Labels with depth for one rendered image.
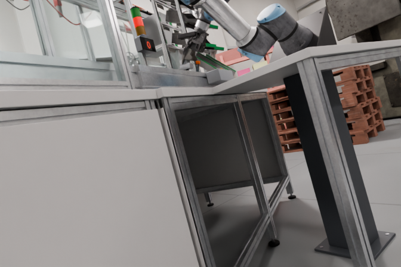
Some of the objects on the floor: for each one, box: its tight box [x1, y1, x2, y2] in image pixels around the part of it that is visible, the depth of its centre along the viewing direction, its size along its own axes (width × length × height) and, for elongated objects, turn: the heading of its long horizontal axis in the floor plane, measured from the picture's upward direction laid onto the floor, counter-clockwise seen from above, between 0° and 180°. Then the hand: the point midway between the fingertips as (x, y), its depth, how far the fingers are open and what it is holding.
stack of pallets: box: [267, 64, 385, 153], centre depth 408 cm, size 129×88×92 cm
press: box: [318, 0, 401, 119], centre depth 468 cm, size 155×127×282 cm
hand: (184, 61), depth 166 cm, fingers closed on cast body, 4 cm apart
